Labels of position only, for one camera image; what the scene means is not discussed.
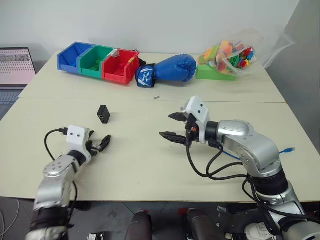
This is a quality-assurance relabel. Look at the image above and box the blue boxing glove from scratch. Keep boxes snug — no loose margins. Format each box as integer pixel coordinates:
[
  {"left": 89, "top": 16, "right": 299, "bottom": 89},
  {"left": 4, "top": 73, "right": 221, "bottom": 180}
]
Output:
[{"left": 135, "top": 54, "right": 198, "bottom": 89}]

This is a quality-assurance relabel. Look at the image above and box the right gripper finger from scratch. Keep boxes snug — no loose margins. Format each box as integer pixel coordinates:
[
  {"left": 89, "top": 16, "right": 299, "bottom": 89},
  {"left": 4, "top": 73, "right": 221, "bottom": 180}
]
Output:
[
  {"left": 168, "top": 112, "right": 189, "bottom": 123},
  {"left": 159, "top": 131, "right": 188, "bottom": 146}
]

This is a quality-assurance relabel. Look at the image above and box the blue plastic storage bin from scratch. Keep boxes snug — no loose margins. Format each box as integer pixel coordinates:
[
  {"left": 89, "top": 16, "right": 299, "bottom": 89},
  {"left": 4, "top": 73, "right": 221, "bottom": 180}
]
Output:
[{"left": 56, "top": 41, "right": 95, "bottom": 75}]

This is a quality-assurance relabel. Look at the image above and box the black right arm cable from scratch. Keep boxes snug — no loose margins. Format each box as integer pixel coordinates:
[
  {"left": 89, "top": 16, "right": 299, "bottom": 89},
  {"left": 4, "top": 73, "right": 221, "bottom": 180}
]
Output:
[{"left": 185, "top": 139, "right": 310, "bottom": 233}]

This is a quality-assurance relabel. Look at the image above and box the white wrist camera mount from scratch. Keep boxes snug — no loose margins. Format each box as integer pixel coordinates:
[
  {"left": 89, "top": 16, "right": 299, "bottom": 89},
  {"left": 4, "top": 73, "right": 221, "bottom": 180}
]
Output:
[
  {"left": 65, "top": 124, "right": 93, "bottom": 164},
  {"left": 180, "top": 95, "right": 211, "bottom": 145}
]

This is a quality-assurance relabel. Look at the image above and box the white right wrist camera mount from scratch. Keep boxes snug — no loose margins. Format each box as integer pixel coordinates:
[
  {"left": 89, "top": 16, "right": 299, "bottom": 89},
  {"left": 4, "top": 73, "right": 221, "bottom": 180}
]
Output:
[{"left": 180, "top": 95, "right": 211, "bottom": 145}]

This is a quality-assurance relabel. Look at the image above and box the small black box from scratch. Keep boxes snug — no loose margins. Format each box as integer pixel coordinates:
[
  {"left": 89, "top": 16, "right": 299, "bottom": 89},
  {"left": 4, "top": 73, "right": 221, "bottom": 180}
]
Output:
[{"left": 96, "top": 104, "right": 111, "bottom": 125}]

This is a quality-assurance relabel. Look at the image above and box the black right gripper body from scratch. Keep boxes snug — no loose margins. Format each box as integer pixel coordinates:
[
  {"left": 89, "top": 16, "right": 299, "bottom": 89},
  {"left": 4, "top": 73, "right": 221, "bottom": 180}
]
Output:
[{"left": 184, "top": 113, "right": 201, "bottom": 148}]

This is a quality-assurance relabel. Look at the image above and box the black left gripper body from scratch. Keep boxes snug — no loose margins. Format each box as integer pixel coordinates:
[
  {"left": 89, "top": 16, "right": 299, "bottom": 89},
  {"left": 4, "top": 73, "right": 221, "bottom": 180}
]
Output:
[{"left": 85, "top": 139, "right": 102, "bottom": 157}]

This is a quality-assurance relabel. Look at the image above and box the clear bag of toy bricks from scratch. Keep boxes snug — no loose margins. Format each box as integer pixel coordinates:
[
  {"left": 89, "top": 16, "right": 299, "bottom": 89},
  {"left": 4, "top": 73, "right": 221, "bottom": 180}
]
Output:
[{"left": 196, "top": 26, "right": 295, "bottom": 77}]

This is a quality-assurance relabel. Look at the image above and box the green wedge block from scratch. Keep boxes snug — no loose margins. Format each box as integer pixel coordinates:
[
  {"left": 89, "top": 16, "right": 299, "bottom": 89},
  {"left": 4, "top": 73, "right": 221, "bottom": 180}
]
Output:
[{"left": 195, "top": 63, "right": 237, "bottom": 82}]

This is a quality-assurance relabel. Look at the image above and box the dark rounded shape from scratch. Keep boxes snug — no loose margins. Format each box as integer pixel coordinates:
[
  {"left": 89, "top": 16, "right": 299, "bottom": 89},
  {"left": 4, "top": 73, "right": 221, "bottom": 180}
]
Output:
[
  {"left": 184, "top": 207, "right": 222, "bottom": 240},
  {"left": 124, "top": 209, "right": 154, "bottom": 240}
]

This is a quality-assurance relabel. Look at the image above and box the green plastic storage bin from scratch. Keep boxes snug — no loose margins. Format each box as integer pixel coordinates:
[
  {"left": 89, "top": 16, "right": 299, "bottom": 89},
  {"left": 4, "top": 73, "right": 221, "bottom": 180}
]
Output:
[{"left": 77, "top": 44, "right": 117, "bottom": 80}]

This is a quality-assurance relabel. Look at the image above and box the blue Ethernet cable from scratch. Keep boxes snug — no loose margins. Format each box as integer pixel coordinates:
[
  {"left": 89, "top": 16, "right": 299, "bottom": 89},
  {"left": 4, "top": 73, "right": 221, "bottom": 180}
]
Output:
[{"left": 221, "top": 146, "right": 296, "bottom": 161}]

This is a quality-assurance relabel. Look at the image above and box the grey laptop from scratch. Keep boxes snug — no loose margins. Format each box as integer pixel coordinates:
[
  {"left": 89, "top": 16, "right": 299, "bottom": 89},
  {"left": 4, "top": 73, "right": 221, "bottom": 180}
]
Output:
[{"left": 0, "top": 46, "right": 38, "bottom": 121}]

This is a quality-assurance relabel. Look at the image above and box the white shoe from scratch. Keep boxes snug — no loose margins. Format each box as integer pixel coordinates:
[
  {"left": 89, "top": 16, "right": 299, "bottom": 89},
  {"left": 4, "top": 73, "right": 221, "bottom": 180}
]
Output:
[{"left": 244, "top": 222, "right": 277, "bottom": 240}]

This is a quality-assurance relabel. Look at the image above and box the red plastic storage bin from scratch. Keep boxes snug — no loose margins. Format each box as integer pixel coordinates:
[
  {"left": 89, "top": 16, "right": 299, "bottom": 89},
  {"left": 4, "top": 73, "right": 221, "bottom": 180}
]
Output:
[{"left": 101, "top": 48, "right": 141, "bottom": 86}]

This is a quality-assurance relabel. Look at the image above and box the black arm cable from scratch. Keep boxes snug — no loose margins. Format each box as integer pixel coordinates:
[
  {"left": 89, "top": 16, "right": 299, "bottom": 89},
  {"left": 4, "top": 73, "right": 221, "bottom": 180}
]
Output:
[
  {"left": 44, "top": 127, "right": 69, "bottom": 161},
  {"left": 185, "top": 139, "right": 310, "bottom": 233}
]

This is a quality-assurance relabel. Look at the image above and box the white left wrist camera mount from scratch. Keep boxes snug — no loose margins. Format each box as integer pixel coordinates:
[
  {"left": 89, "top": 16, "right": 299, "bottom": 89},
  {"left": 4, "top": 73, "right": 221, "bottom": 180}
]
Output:
[{"left": 65, "top": 124, "right": 93, "bottom": 164}]

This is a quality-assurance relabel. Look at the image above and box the thin white floor cable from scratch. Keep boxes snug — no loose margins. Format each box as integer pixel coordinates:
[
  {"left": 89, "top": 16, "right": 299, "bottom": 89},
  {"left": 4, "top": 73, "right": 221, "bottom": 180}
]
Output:
[{"left": 0, "top": 199, "right": 21, "bottom": 235}]

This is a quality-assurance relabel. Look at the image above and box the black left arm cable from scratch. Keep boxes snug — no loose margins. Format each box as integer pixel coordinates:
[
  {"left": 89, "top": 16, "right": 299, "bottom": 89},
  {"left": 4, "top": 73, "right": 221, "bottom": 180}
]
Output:
[{"left": 44, "top": 127, "right": 69, "bottom": 161}]

